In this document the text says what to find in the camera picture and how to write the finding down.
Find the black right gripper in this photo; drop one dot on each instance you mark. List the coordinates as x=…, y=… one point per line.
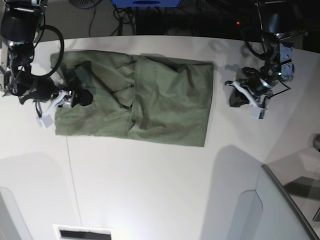
x=45, y=88

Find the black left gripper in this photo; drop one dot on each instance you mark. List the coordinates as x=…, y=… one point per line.
x=253, y=83

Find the green t-shirt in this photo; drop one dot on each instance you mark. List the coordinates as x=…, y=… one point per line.
x=143, y=97

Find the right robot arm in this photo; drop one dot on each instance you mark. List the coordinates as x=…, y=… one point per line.
x=22, y=27

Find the blue box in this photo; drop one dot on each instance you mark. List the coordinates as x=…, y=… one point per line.
x=145, y=3

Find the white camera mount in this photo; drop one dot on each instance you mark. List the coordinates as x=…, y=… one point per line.
x=258, y=103
x=52, y=107

